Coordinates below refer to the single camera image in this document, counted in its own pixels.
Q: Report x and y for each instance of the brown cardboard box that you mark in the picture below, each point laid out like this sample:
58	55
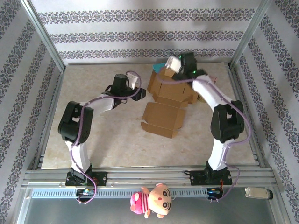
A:
163	114

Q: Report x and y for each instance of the teal and white paper box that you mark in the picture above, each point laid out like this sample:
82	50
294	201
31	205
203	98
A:
158	67

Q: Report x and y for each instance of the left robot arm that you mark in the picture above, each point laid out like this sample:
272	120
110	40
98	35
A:
72	123

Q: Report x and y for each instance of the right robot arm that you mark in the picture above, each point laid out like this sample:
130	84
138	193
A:
226	121

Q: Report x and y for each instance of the plush doll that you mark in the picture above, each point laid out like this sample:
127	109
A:
154	200

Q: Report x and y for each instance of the left circuit board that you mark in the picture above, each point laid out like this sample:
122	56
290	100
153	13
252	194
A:
86	191

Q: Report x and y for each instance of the circuit board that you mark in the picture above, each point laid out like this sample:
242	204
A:
86	191
214	191

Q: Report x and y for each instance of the right circuit board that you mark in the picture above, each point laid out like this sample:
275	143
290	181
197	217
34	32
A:
214	191

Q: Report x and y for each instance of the grey metal shelf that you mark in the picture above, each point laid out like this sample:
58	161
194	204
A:
93	212

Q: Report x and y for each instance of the clear bottle with black cap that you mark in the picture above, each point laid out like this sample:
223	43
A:
257	193

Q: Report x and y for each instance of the aluminium back rail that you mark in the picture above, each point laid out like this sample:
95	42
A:
116	63

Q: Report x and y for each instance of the left aluminium side rail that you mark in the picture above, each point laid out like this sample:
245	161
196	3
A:
56	93

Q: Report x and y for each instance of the right aluminium post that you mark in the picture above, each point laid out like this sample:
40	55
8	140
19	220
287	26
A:
250	35

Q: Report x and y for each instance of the aluminium post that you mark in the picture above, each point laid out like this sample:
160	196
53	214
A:
250	35
44	35

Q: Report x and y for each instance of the aluminium front rail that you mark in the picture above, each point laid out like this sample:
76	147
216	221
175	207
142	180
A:
144	173

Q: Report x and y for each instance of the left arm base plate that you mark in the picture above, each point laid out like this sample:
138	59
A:
100	178

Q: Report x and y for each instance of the left aluminium post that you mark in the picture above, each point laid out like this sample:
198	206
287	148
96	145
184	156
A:
44	35

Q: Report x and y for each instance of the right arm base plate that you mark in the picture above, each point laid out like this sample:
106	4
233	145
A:
196	177

